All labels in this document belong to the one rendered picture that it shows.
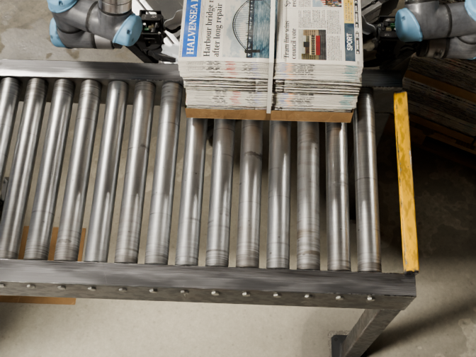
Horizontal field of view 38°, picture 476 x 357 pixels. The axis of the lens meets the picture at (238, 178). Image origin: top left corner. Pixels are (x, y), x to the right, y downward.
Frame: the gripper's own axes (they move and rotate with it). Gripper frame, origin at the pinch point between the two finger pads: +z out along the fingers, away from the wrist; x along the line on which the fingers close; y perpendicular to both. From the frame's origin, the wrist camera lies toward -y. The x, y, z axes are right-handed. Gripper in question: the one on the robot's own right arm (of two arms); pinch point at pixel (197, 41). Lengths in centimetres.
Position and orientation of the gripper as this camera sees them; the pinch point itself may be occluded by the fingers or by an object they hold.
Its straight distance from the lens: 171.7
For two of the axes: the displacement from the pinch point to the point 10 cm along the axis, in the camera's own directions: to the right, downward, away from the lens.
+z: 10.0, 0.3, -0.3
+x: 0.4, -9.1, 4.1
